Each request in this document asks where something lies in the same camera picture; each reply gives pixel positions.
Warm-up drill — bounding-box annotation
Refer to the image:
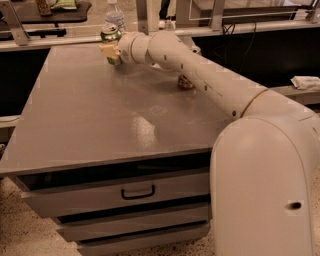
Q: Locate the clear plastic water bottle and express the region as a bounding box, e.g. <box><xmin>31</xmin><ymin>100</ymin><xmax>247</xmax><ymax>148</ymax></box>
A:
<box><xmin>104</xmin><ymin>0</ymin><xmax>126</xmax><ymax>31</ymax></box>

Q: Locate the top grey drawer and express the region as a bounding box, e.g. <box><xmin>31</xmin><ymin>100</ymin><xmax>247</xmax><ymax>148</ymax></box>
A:
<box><xmin>22</xmin><ymin>170</ymin><xmax>209</xmax><ymax>218</ymax></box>

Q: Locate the grey drawer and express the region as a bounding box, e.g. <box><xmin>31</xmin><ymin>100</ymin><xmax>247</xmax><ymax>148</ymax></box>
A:
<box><xmin>57</xmin><ymin>202</ymin><xmax>209</xmax><ymax>241</ymax></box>
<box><xmin>22</xmin><ymin>170</ymin><xmax>209</xmax><ymax>218</ymax></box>
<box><xmin>77</xmin><ymin>221</ymin><xmax>210</xmax><ymax>256</ymax></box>

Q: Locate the black drawer handle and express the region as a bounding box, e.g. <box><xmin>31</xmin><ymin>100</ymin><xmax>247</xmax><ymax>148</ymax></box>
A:
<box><xmin>121</xmin><ymin>185</ymin><xmax>156</xmax><ymax>201</ymax></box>

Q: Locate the orange soda can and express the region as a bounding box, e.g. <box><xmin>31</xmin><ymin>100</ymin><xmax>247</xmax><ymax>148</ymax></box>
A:
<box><xmin>178</xmin><ymin>74</ymin><xmax>194</xmax><ymax>90</ymax></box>

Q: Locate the black background table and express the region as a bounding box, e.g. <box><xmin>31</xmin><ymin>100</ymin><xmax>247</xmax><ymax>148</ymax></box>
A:
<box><xmin>10</xmin><ymin>0</ymin><xmax>91</xmax><ymax>38</ymax></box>

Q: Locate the white crumpled paper packet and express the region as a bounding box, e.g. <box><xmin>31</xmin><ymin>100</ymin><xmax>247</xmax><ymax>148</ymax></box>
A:
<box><xmin>291</xmin><ymin>76</ymin><xmax>320</xmax><ymax>91</ymax></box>

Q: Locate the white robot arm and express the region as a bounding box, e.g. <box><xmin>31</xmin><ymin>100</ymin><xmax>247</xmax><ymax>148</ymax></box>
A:
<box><xmin>100</xmin><ymin>31</ymin><xmax>320</xmax><ymax>256</ymax></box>

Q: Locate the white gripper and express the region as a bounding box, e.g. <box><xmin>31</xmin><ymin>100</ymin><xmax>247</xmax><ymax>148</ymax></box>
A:
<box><xmin>99</xmin><ymin>32</ymin><xmax>137</xmax><ymax>63</ymax></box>

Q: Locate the bottom grey drawer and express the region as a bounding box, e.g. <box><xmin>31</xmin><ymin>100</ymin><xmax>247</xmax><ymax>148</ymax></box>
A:
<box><xmin>77</xmin><ymin>221</ymin><xmax>210</xmax><ymax>256</ymax></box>

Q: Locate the black hanging cable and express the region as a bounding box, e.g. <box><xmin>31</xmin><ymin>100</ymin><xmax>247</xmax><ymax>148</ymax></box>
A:
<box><xmin>243</xmin><ymin>22</ymin><xmax>258</xmax><ymax>59</ymax></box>

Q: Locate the green snack bag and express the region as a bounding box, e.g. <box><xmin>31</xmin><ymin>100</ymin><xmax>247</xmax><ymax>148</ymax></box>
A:
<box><xmin>51</xmin><ymin>0</ymin><xmax>77</xmax><ymax>10</ymax></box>

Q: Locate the middle grey drawer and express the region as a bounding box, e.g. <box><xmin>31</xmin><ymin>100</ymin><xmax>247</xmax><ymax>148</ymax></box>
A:
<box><xmin>57</xmin><ymin>202</ymin><xmax>209</xmax><ymax>241</ymax></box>

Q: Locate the grey drawer cabinet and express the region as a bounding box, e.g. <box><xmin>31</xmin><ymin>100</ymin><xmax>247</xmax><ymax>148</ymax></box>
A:
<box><xmin>0</xmin><ymin>35</ymin><xmax>234</xmax><ymax>256</ymax></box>

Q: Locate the green soda can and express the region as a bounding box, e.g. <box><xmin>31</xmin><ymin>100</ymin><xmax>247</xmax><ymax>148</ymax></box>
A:
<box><xmin>100</xmin><ymin>24</ymin><xmax>122</xmax><ymax>65</ymax></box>

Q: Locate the grey metal railing frame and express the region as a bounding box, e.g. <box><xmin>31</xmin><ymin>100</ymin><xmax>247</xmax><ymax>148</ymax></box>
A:
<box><xmin>1</xmin><ymin>0</ymin><xmax>319</xmax><ymax>51</ymax></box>

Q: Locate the brown jar on table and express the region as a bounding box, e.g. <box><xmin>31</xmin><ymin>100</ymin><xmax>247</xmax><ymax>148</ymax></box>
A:
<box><xmin>35</xmin><ymin>0</ymin><xmax>52</xmax><ymax>17</ymax></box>

